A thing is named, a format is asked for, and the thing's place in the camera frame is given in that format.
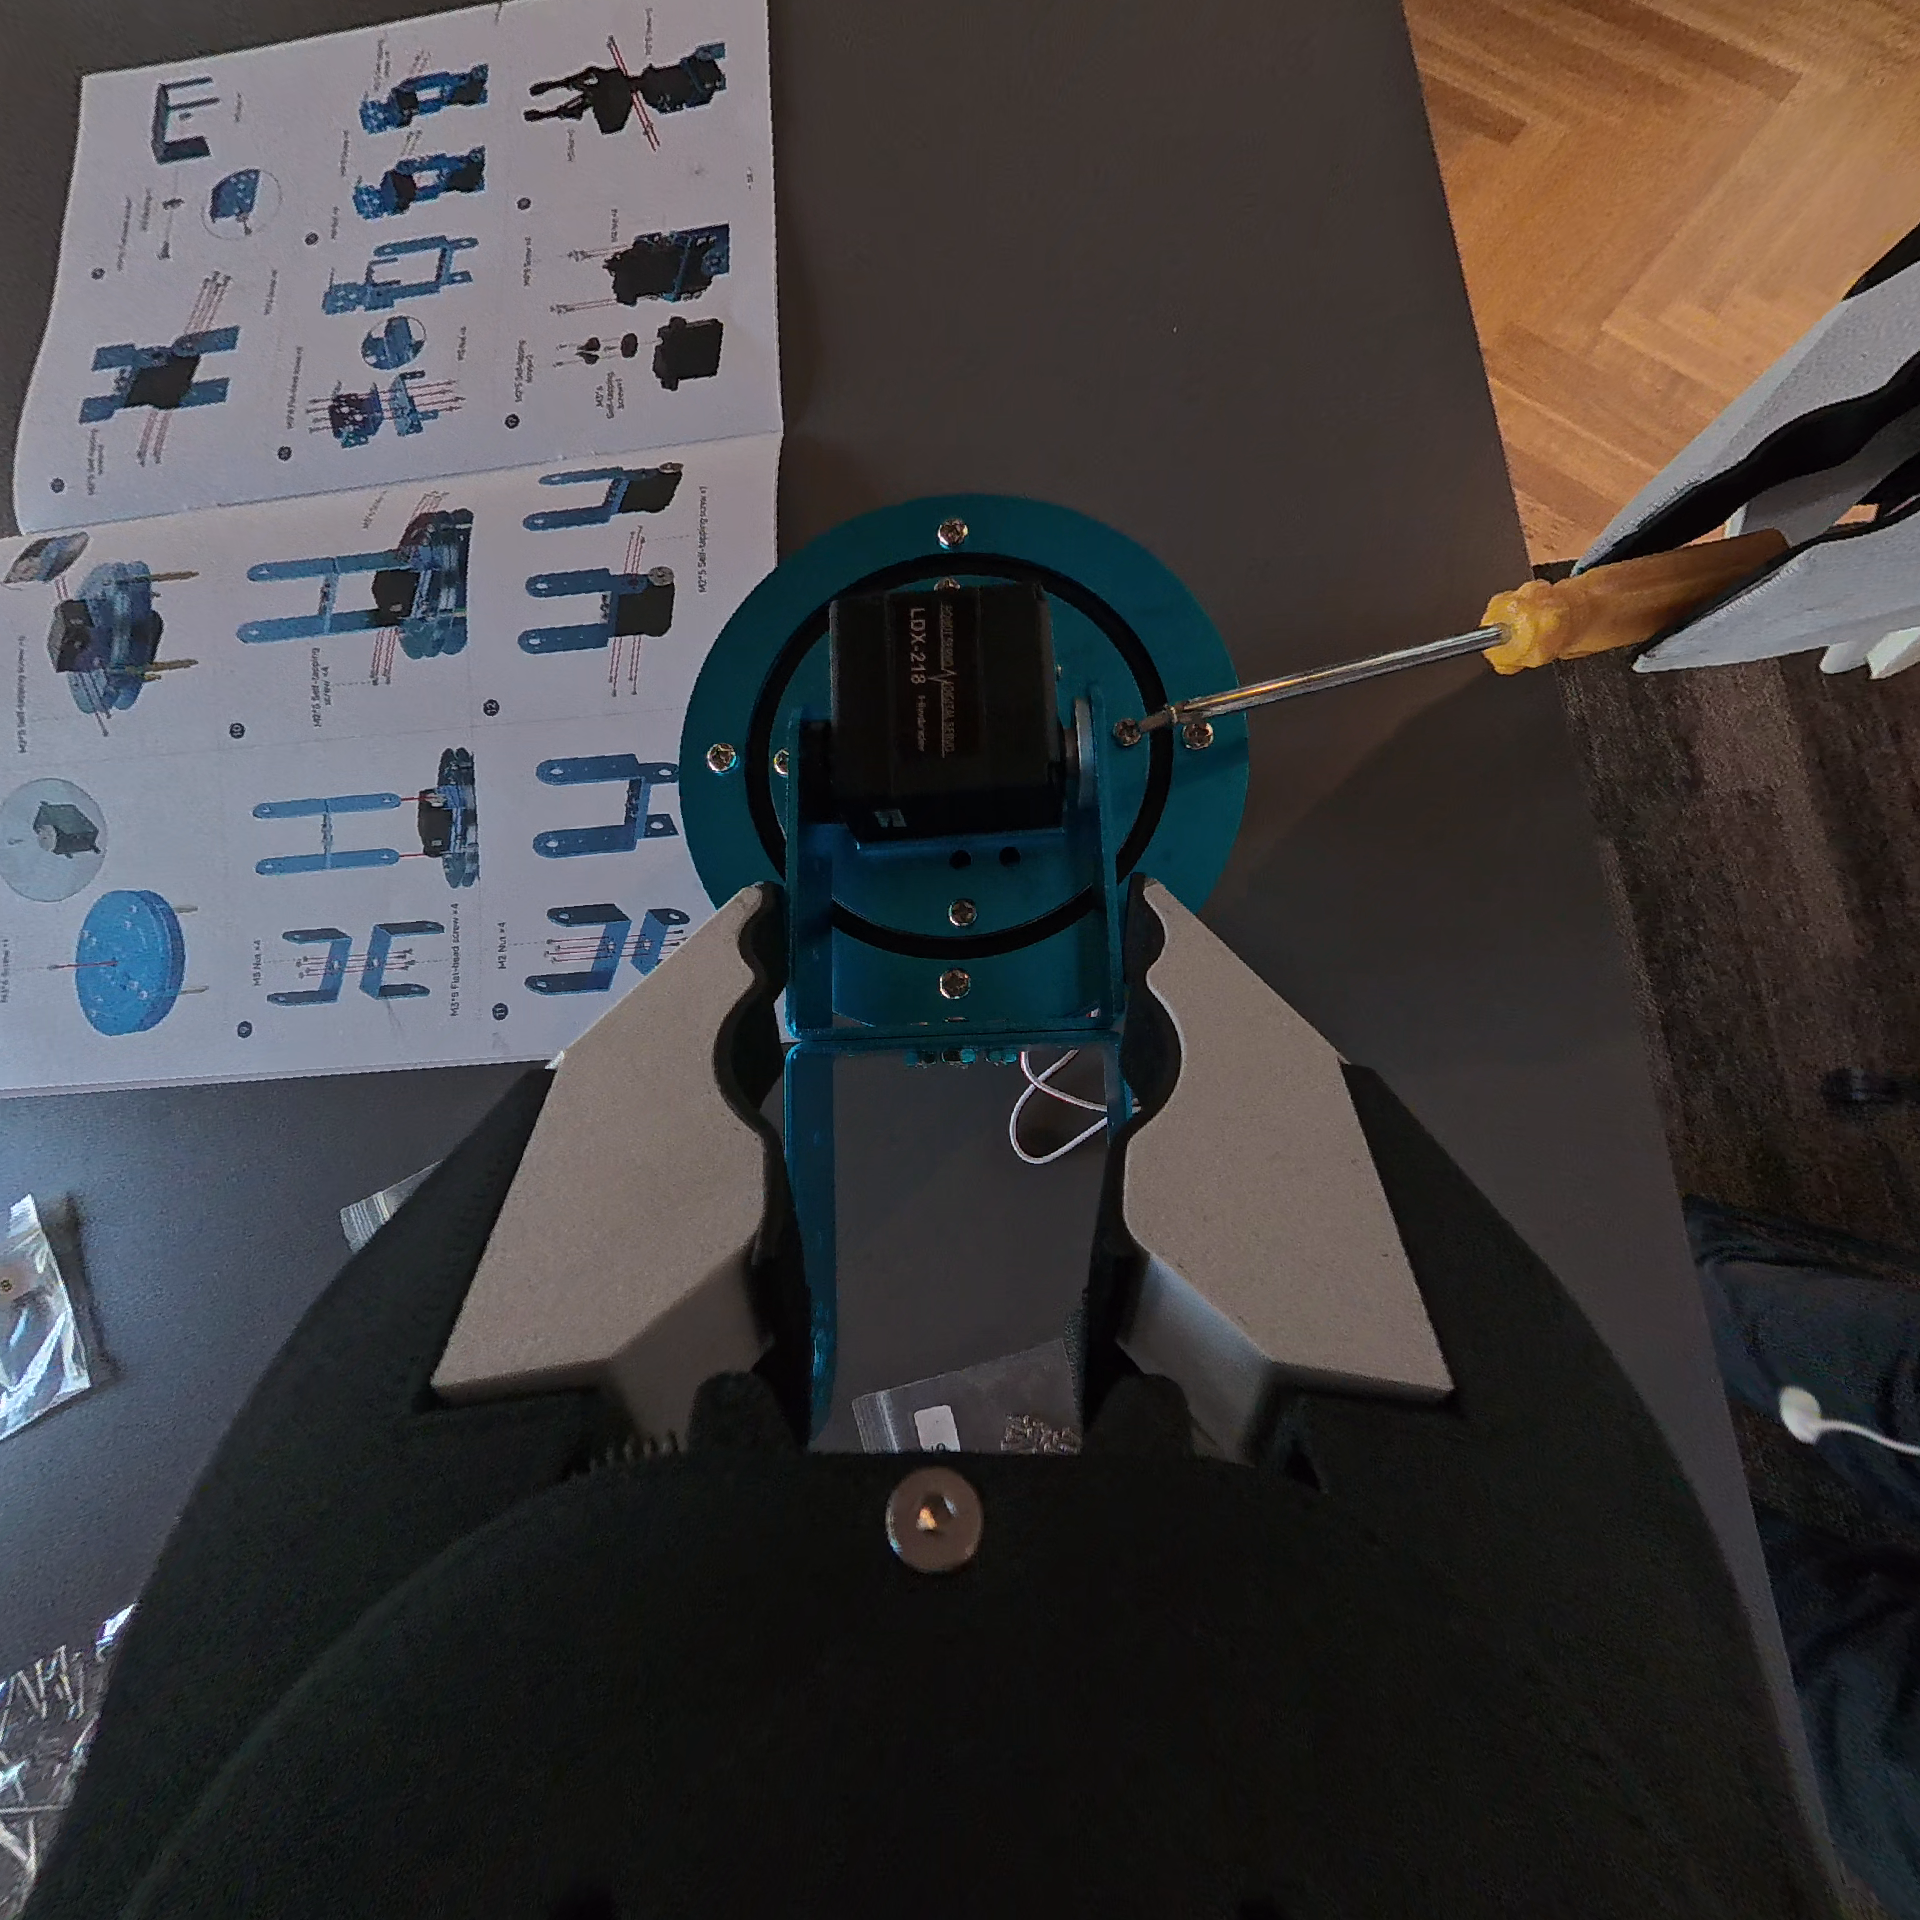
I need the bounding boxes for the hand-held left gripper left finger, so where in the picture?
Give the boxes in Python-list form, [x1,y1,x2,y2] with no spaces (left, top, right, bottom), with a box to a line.
[431,881,804,1432]

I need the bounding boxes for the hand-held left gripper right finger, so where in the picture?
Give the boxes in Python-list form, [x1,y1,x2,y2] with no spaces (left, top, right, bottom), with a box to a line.
[1101,877,1455,1470]

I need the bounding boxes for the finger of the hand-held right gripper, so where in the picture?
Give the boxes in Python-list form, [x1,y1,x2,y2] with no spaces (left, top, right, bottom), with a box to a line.
[1573,224,1920,576]
[1632,478,1920,682]

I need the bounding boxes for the orange handled screwdriver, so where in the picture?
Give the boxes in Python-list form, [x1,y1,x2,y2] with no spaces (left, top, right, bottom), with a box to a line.
[1118,527,1790,750]

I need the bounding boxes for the blue toy robot arm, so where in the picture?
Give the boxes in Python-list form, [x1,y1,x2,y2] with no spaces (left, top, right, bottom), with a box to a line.
[679,492,1274,1456]

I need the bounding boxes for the dark grey desk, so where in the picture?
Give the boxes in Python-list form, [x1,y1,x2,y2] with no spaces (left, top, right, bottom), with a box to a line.
[0,0,1800,1920]

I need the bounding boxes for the person's dark trousers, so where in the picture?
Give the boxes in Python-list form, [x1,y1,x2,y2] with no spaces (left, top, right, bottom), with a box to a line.
[1679,1191,1920,1920]

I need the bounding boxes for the crumpled clear plastic wrap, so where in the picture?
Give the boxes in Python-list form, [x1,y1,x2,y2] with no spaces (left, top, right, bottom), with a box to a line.
[0,1606,139,1854]

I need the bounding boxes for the printed instruction sheet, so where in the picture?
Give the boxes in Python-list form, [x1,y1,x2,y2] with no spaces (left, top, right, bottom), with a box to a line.
[0,0,783,1097]

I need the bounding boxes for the red white servo wires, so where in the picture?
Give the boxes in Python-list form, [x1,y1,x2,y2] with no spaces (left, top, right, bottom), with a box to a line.
[1007,1047,1124,1167]

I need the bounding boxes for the white drawstring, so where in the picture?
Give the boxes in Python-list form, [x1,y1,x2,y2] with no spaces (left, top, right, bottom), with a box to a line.
[1775,1386,1920,1456]

